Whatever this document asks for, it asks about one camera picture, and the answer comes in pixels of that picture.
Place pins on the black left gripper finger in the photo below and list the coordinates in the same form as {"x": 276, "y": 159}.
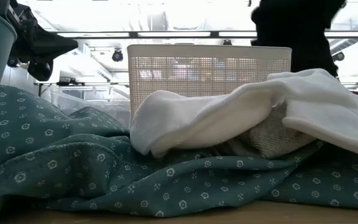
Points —
{"x": 59, "y": 46}

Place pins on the cream cloth with grey patch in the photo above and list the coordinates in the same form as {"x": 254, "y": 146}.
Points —
{"x": 269, "y": 137}

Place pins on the green flower-patterned cloth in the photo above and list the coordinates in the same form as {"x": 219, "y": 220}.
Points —
{"x": 73, "y": 161}

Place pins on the large white cloth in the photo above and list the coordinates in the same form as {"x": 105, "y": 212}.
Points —
{"x": 197, "y": 124}

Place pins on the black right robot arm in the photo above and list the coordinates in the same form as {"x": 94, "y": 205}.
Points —
{"x": 294, "y": 18}

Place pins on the black round spotlight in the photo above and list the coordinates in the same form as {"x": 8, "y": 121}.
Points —
{"x": 12, "y": 62}
{"x": 339, "y": 56}
{"x": 117, "y": 56}

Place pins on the black background table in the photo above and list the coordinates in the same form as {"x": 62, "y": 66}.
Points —
{"x": 73, "y": 83}

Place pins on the clear plastic bin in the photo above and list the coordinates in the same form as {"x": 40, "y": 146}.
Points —
{"x": 89, "y": 102}

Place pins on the white perforated plastic basket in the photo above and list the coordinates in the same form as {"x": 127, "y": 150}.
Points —
{"x": 197, "y": 71}

